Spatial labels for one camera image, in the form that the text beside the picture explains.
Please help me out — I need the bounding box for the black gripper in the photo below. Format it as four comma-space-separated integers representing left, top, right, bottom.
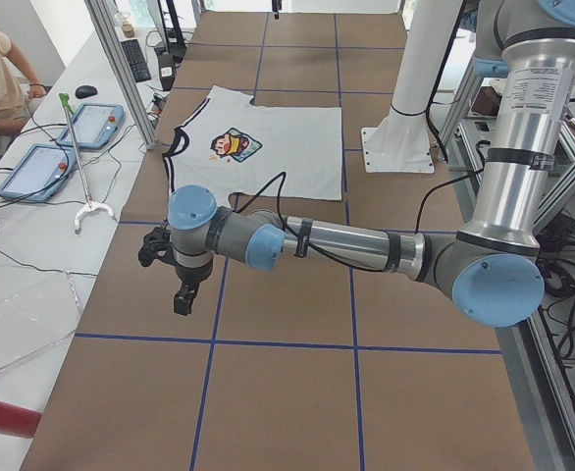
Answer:
173, 254, 213, 316

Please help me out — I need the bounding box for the grey cartoon print t-shirt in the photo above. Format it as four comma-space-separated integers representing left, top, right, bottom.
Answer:
163, 86, 342, 206

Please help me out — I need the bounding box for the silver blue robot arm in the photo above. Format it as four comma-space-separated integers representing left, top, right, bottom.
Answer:
168, 1, 575, 327

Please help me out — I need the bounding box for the clear plastic sheet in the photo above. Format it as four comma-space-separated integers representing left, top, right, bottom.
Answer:
0, 275, 80, 377

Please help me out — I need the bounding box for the lower blue teach pendant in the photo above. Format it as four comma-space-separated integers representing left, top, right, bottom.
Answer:
0, 144, 77, 203

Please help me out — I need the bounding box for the blue teach pendant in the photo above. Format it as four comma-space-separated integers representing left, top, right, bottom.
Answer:
66, 103, 125, 150
0, 144, 77, 203

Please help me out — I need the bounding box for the upper blue teach pendant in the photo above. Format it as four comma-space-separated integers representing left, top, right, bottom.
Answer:
66, 103, 125, 150

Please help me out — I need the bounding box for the red cylinder bottle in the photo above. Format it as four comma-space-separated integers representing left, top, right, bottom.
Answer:
0, 401, 42, 439

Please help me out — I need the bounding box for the black computer mouse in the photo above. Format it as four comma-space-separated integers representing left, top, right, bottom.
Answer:
75, 84, 98, 99

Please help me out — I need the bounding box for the black keyboard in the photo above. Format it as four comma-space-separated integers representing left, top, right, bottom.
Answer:
120, 39, 151, 82

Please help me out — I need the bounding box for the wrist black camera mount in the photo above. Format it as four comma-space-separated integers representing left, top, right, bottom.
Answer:
137, 222, 175, 268

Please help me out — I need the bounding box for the green handled reacher grabber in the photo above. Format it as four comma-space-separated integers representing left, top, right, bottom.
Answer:
59, 93, 117, 235

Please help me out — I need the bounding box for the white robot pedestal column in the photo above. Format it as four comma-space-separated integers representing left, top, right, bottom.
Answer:
361, 0, 463, 174

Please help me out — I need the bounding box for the aluminium frame post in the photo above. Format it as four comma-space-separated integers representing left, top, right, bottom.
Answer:
84, 0, 157, 150

